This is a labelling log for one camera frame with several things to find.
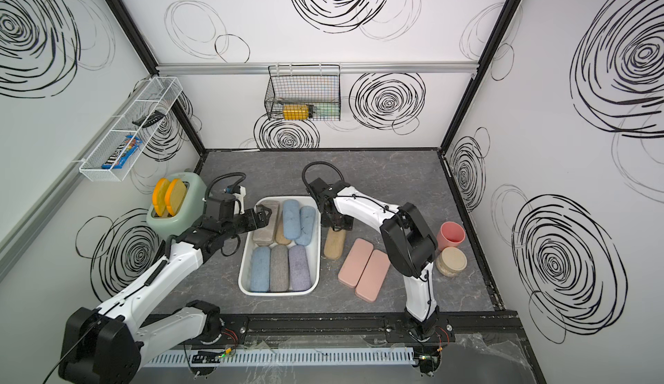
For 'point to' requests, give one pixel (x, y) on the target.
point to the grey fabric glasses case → (279, 275)
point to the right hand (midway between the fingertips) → (337, 224)
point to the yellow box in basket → (296, 112)
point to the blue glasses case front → (307, 217)
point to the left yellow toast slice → (160, 195)
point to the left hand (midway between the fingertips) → (260, 213)
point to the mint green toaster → (191, 213)
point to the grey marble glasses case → (265, 235)
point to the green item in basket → (327, 110)
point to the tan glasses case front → (279, 235)
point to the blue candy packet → (116, 160)
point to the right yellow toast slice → (175, 195)
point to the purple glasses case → (301, 277)
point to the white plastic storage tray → (313, 251)
